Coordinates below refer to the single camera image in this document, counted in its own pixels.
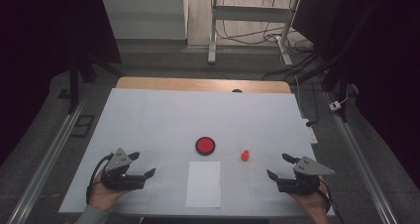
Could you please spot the white power adapter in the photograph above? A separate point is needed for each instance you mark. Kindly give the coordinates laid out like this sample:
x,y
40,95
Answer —
x,y
335,106

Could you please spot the black stand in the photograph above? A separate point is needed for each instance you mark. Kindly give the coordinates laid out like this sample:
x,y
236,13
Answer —
x,y
74,82
340,82

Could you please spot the white table cover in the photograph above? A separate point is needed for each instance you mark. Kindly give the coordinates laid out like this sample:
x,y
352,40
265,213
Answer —
x,y
165,118

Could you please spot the black floor plate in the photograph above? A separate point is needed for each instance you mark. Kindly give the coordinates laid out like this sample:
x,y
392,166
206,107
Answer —
x,y
82,126

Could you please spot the person's left hand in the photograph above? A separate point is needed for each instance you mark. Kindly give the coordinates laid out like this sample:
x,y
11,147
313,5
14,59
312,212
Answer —
x,y
104,196

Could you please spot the white cabinet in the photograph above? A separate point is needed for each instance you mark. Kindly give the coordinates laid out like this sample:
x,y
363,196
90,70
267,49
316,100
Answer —
x,y
145,16

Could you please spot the white paper sheet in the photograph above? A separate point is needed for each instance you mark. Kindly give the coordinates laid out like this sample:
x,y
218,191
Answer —
x,y
203,184

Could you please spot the person's right hand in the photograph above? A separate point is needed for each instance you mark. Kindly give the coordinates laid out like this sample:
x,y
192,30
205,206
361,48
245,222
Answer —
x,y
312,207

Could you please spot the dark curtain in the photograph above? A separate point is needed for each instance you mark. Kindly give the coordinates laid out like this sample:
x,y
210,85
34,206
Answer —
x,y
33,35
389,52

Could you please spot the wooden table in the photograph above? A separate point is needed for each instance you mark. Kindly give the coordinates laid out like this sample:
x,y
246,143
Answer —
x,y
198,84

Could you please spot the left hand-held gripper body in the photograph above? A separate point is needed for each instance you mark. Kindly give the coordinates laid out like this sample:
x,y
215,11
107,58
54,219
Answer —
x,y
117,164

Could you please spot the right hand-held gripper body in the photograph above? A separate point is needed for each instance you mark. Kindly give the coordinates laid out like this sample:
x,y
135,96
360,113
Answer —
x,y
308,171

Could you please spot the white power strip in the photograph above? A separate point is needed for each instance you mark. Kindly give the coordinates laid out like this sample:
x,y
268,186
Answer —
x,y
311,133

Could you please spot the orange stamp cap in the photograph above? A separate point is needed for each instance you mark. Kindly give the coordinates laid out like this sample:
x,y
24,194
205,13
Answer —
x,y
244,158

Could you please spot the orange stamp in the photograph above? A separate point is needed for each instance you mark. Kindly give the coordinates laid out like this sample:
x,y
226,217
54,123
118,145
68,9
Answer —
x,y
245,152

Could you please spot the black table grommet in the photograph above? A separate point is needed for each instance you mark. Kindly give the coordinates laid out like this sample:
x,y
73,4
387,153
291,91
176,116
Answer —
x,y
236,90

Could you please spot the white metal desk frame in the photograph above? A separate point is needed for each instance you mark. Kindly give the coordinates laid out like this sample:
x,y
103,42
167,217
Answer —
x,y
251,14

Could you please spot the round red ink pad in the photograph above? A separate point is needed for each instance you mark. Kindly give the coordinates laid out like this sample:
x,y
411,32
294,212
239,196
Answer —
x,y
205,145

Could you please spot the aluminium rail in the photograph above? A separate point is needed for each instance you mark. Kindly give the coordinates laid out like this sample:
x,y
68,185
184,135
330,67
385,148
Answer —
x,y
49,158
360,158

